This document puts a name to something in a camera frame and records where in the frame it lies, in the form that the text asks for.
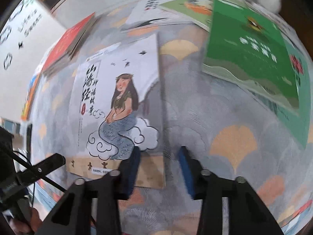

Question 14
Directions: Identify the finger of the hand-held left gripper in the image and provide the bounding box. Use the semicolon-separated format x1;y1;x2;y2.
15;153;66;185

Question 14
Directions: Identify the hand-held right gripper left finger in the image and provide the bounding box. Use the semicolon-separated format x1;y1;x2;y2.
44;147;142;235

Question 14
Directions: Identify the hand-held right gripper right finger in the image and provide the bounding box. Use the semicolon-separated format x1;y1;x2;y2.
177;146;284;235

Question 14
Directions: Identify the white book mermaid figure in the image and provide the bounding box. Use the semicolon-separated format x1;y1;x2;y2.
66;33;167;190

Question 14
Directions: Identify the person's left hand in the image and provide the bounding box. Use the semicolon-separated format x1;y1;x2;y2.
11;207;44;235

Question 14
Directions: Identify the black flat panel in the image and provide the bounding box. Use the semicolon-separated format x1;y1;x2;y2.
24;122;33;152

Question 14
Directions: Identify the orange cover book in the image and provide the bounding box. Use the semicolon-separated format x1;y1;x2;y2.
21;72;42;121

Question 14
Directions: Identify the red cover book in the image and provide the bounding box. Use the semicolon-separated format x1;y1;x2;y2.
40;12;97;79

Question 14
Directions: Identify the pale green book red print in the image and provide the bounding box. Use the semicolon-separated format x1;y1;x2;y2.
254;29;313;150

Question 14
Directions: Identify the dark green wavy print book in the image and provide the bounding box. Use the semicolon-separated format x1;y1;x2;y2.
201;0;302;118

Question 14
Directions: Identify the grey book under stack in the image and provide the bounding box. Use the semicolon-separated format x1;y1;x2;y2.
121;0;196;32

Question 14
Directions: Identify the light green illustrated book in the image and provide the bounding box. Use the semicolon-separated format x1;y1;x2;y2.
159;0;216;28

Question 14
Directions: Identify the brown wooden cabinet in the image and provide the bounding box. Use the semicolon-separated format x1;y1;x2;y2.
279;0;313;61

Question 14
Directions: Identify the black cable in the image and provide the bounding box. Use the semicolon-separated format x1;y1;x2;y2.
0;142;68;194

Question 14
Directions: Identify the flower outline wall sticker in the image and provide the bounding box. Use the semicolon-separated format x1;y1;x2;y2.
3;53;13;69

